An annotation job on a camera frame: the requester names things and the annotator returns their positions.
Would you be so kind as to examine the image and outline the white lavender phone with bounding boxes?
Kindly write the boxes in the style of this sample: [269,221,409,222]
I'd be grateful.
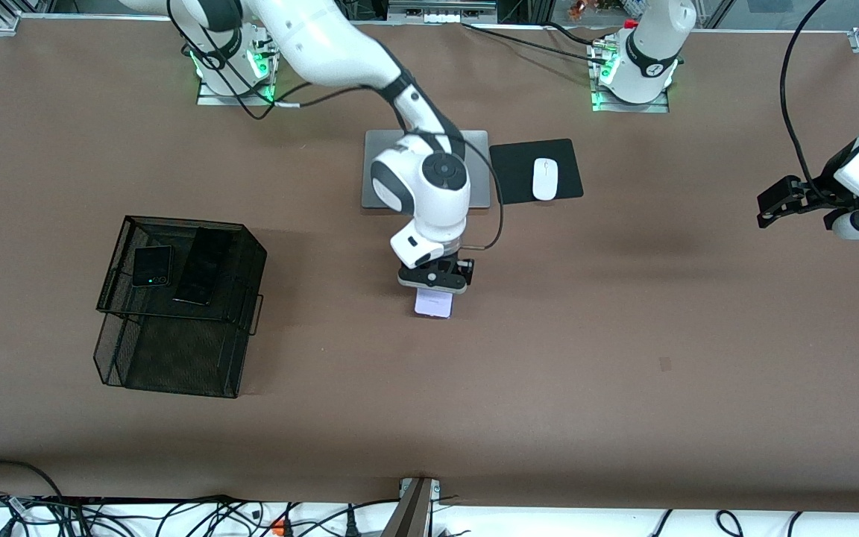
[414,289,455,321]

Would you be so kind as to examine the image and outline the long black smartphone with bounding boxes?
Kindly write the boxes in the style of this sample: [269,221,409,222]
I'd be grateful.
[172,227,236,307]

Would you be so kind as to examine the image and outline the small black phone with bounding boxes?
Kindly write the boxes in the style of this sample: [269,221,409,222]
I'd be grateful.
[130,244,175,289]

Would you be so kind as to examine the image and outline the black mouse pad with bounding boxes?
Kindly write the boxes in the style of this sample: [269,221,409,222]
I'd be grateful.
[489,138,585,205]

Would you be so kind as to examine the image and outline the silver closed laptop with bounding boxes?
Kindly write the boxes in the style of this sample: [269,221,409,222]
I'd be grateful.
[361,130,491,210]

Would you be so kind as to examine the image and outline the white computer mouse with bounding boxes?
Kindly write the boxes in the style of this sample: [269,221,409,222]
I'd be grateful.
[532,157,558,201]

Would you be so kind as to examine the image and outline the white power strip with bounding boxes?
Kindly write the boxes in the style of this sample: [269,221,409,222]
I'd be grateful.
[388,0,498,24]

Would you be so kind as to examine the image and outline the black mesh two-tier tray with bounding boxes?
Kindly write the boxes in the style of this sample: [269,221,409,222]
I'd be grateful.
[93,216,268,399]

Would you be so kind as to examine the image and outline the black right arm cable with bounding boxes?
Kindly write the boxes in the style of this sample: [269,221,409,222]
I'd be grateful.
[167,0,506,252]

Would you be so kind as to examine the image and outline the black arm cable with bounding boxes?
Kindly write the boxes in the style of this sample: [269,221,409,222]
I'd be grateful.
[780,0,831,208]
[167,0,506,252]

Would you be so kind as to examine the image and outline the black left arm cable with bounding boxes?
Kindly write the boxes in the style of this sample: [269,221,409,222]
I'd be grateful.
[780,0,831,208]

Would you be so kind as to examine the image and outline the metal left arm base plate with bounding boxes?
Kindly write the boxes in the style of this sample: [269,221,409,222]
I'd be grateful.
[591,88,670,114]

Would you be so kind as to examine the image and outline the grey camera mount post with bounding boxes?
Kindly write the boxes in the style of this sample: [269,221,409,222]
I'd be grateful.
[381,477,442,537]

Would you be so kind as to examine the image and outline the black table cable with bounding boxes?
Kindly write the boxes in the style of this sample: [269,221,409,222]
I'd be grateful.
[461,21,611,65]

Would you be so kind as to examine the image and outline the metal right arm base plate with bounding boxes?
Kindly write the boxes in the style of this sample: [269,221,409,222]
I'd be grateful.
[197,81,275,107]

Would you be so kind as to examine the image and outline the thick black floor cable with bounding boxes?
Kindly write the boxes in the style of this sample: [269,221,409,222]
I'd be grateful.
[0,459,65,500]

